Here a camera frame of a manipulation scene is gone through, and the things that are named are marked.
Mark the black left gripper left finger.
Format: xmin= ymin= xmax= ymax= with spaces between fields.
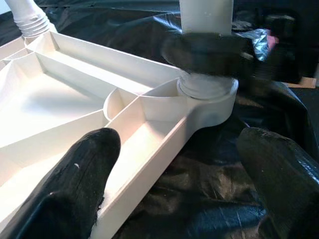
xmin=0 ymin=127 xmax=122 ymax=239

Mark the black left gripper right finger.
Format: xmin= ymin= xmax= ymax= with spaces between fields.
xmin=236 ymin=126 xmax=319 ymax=239

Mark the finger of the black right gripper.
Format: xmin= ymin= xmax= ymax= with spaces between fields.
xmin=161 ymin=32 xmax=255 ymax=76

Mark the white plastic table leg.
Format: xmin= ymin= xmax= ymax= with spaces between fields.
xmin=6 ymin=0 xmax=58 ymax=38
xmin=176 ymin=0 xmax=238 ymax=100

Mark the white plastic children table top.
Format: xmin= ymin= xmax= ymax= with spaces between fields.
xmin=0 ymin=31 xmax=239 ymax=239

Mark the black plastic table cover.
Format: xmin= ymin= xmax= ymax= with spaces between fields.
xmin=0 ymin=0 xmax=319 ymax=239

